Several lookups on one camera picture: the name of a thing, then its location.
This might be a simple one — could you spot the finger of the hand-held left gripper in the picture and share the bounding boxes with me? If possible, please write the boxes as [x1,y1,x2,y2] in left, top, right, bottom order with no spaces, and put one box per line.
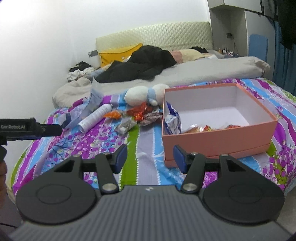
[41,123,63,137]

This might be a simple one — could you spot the dark red snack packet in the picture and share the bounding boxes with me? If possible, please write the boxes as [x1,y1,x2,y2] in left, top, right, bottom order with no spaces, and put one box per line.
[127,102,154,122]

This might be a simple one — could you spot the orange yellow snack packet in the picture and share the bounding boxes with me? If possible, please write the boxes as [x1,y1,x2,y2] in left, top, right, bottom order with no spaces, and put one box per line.
[183,124,214,134]

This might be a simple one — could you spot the blue board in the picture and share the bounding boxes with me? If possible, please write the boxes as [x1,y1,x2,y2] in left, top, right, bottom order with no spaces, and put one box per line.
[249,34,269,62]

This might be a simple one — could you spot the pale pink pillow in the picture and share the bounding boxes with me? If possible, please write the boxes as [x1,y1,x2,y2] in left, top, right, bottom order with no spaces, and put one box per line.
[171,48,219,63]

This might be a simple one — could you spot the silver clear snack packet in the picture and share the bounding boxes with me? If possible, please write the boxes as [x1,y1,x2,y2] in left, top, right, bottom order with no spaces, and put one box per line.
[116,118,138,135]

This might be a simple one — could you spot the yellow pillow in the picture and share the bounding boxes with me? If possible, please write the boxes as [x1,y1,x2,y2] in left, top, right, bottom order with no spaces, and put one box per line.
[99,43,144,68]

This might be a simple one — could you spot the dark hanging clothes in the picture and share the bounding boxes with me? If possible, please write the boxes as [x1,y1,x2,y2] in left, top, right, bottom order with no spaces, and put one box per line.
[275,0,296,50]

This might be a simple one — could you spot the cluster of small bottles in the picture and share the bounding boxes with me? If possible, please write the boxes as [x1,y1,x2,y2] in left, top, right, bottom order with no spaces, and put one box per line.
[215,46,240,58]

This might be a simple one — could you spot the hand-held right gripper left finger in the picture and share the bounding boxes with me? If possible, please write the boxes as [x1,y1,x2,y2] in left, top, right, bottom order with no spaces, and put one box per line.
[54,144,128,194]

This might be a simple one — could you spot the patterned red silver snack packet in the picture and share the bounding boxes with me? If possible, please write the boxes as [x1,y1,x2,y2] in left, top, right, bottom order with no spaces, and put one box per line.
[139,111,164,127]

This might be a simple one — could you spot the cream quilted headboard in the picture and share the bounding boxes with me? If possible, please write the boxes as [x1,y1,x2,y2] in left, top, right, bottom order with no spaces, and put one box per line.
[96,22,213,56]

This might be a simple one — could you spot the pile of light clothes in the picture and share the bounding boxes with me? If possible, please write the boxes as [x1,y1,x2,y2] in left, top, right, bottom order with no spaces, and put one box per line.
[67,61,96,81]

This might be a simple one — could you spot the white spray can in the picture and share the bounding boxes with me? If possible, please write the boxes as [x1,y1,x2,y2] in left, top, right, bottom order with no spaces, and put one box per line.
[78,103,113,133]

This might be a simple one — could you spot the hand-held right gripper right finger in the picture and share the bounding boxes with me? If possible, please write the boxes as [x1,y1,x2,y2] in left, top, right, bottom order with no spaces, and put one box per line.
[173,145,247,193]

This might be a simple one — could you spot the pink cardboard box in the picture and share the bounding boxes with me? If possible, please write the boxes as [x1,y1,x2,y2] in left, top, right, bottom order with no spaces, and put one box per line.
[162,83,278,168]

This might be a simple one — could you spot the blue and white snack packet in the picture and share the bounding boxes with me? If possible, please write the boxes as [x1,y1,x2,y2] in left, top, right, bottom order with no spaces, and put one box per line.
[165,101,182,135]

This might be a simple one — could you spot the clear printed plastic bag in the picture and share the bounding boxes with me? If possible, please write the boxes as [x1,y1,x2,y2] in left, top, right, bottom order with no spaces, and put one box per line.
[62,77,105,129]

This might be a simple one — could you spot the black clothing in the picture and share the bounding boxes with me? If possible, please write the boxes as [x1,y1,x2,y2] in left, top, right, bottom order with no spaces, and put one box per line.
[95,45,184,83]

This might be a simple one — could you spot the white cabinet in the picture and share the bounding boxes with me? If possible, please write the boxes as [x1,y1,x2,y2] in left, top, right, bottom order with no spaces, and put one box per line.
[207,0,277,58]

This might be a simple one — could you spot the blue curtain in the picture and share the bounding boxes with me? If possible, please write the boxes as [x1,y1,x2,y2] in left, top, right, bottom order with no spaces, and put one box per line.
[270,21,296,98]

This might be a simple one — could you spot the colourful printed blanket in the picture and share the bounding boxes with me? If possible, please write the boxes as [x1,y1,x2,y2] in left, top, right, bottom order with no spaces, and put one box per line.
[11,77,296,195]

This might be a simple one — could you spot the white and blue plush toy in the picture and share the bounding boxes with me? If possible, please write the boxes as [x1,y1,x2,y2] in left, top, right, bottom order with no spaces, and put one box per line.
[124,84,170,107]

